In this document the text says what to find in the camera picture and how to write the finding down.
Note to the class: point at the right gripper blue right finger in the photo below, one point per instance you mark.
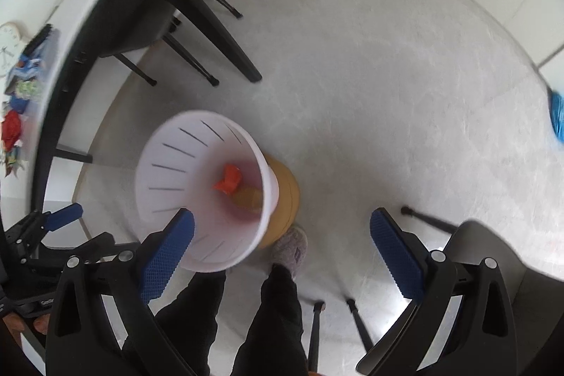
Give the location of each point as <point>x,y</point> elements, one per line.
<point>402,252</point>

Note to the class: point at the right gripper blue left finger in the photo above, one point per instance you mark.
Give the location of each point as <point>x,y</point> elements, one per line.
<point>161,253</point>

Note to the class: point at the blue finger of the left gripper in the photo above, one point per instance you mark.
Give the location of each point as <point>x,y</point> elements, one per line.
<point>62,217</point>
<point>99,247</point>

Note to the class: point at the yellow paper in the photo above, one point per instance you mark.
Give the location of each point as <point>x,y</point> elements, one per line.
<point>12,161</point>

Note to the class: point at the red paper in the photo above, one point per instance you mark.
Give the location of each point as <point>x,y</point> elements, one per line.
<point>232,179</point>
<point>11,130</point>

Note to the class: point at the pink plastic trash bin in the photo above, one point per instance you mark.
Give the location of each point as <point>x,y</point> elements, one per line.
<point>179,167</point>

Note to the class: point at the blue paper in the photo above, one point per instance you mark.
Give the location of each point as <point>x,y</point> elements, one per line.
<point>18,104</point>

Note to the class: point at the white green paper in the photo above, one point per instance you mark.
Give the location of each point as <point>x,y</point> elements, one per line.
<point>27,89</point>

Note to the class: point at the blue bird print box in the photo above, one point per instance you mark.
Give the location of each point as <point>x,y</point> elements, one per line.
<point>28,68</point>

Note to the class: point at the black ridged foam mat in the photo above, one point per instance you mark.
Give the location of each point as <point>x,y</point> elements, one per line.
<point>38,40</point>

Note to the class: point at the brown orange wrapper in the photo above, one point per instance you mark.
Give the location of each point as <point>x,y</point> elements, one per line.
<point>248,198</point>

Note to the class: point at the person's left hand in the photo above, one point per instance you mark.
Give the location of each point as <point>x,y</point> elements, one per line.
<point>13,327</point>

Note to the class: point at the grey slipper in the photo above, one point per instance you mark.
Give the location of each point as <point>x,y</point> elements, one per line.
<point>290,250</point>

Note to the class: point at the yellow round stool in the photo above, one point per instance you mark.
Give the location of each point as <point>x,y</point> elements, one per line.
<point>284,214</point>

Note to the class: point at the blue plastic bag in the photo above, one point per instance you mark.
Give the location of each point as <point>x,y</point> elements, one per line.
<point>556,102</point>

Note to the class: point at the white round wall clock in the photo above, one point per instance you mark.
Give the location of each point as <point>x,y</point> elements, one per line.
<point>12,43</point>

